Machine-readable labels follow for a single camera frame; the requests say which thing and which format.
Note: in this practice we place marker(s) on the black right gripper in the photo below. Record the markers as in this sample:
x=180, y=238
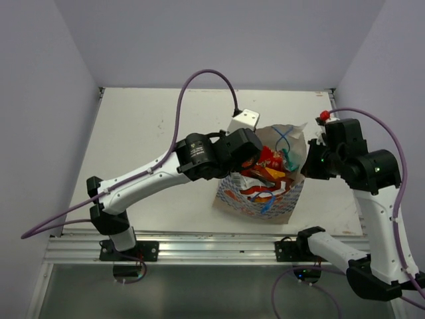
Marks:
x=310, y=169

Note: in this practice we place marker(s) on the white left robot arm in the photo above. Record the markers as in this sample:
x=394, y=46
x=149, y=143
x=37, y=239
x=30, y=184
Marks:
x=198, y=156

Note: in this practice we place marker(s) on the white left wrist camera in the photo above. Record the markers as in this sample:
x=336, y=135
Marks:
x=246, y=119

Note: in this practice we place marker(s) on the teal snack bag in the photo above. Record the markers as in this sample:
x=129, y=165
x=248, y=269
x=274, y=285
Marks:
x=290, y=159

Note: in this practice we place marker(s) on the aluminium front rail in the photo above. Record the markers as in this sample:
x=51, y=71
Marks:
x=174, y=249

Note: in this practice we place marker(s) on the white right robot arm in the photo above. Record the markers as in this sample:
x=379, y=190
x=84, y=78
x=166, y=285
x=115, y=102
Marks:
x=380, y=274

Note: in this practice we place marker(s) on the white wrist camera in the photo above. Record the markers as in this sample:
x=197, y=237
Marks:
x=326, y=117
x=246, y=119

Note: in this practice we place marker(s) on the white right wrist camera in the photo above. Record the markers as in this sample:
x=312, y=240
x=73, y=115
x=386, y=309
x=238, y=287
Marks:
x=326, y=117

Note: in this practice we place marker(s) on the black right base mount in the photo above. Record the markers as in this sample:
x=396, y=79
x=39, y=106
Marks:
x=287, y=250

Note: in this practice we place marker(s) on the checkered paper bag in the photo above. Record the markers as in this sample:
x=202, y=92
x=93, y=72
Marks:
x=276, y=209

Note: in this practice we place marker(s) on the red white chips bag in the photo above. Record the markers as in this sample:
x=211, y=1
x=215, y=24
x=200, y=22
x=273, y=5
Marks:
x=253, y=187

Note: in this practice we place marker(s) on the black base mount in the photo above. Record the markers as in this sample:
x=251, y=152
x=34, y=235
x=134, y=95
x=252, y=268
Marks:
x=147, y=251
x=287, y=250

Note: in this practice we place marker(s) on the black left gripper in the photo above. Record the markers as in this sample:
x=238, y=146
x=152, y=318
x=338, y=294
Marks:
x=238, y=167

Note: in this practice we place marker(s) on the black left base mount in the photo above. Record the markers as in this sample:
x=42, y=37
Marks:
x=147, y=251

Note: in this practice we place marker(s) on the small red snack bag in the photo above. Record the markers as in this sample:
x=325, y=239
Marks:
x=271, y=159

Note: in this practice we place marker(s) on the aluminium table edge rail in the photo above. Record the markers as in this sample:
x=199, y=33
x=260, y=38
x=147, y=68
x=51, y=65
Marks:
x=331, y=93

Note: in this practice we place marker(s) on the orange yellow snack bag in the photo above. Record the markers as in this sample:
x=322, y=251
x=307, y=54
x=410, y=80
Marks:
x=267, y=173

